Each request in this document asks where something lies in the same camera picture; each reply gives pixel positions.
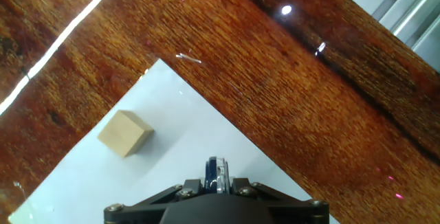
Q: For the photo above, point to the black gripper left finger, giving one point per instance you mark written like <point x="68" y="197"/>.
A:
<point x="192" y="186"/>

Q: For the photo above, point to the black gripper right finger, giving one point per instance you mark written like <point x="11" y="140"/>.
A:
<point x="240" y="186"/>

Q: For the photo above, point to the blue transparent correction tape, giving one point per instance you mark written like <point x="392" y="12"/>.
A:
<point x="216" y="176"/>

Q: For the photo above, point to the white paper sheet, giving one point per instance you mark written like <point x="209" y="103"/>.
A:
<point x="178" y="141"/>

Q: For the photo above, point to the small wooden cube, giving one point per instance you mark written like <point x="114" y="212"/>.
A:
<point x="124" y="134"/>

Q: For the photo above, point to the glossy brown wooden board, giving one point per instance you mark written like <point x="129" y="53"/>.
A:
<point x="275" y="79"/>

